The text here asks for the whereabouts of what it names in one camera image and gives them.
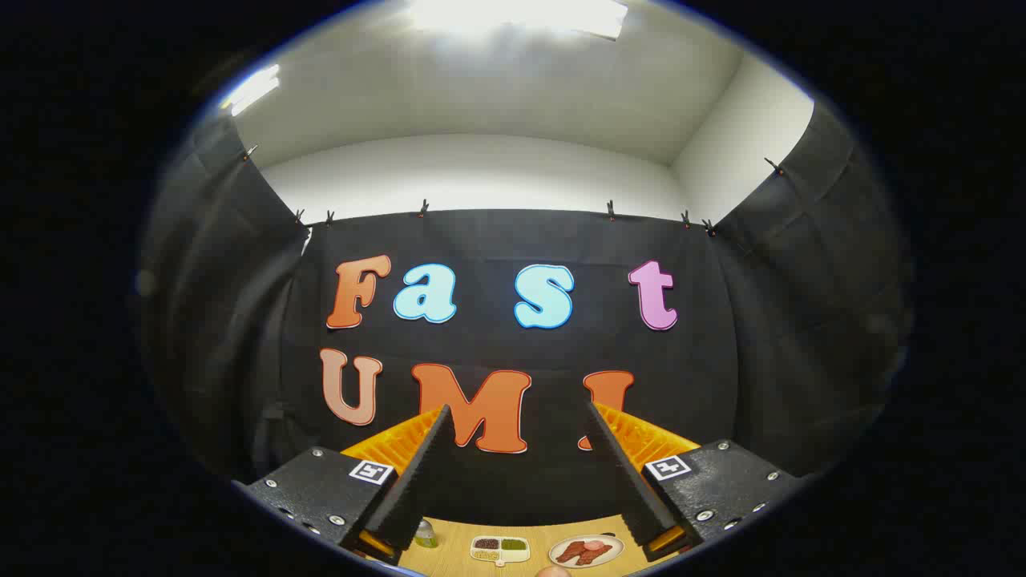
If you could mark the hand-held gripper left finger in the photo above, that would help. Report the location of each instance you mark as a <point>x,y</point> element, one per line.
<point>425,481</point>

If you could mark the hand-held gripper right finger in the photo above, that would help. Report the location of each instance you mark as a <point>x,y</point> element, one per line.
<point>621,481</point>

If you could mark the green label metal bottle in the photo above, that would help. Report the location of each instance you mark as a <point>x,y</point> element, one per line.
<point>426,537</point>

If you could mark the red-brown meat slice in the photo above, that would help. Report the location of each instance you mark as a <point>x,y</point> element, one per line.
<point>571,551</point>
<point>597,558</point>

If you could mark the white oval plate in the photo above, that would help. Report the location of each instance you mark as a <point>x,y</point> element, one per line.
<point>561,561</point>

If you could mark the white divided tray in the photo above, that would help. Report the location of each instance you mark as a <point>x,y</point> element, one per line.
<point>500,551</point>

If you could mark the black backdrop cloth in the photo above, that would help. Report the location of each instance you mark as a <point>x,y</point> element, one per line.
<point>497,240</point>

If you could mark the small ceiling light panel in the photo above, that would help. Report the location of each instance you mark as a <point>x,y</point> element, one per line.
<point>252,88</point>

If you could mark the large ceiling light panel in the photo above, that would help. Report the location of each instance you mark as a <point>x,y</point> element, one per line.
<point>521,14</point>

